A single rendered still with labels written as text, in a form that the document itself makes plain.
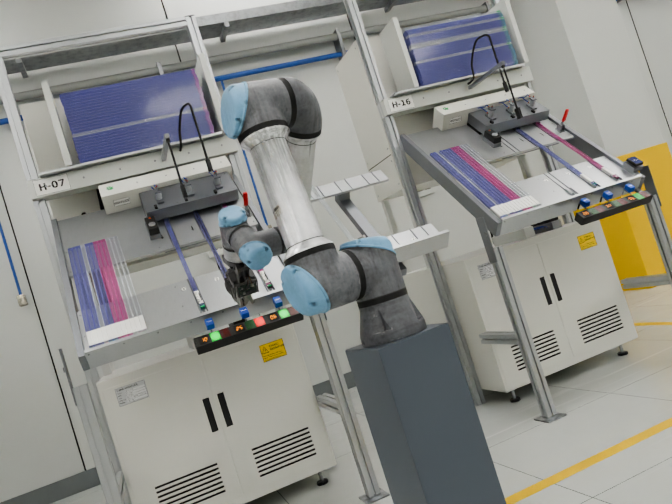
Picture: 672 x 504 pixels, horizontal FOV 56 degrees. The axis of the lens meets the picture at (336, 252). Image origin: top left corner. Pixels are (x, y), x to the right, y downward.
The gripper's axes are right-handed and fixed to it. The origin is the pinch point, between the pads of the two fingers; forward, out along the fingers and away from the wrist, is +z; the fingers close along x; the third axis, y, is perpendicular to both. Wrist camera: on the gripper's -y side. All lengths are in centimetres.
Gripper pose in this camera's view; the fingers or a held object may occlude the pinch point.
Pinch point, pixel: (242, 301)
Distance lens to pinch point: 195.9
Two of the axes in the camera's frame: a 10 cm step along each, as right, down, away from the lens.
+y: 4.2, 5.9, -6.9
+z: 0.1, 7.6, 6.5
